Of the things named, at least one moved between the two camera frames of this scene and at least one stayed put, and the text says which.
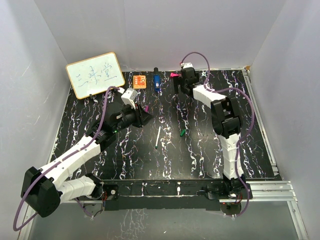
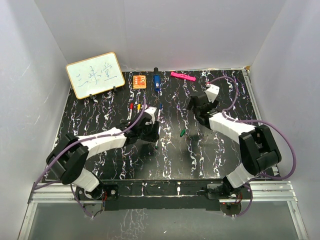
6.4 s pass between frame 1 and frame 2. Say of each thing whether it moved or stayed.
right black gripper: moved
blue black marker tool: stayed
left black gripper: moved
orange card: stayed
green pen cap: stayed
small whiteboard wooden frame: stayed
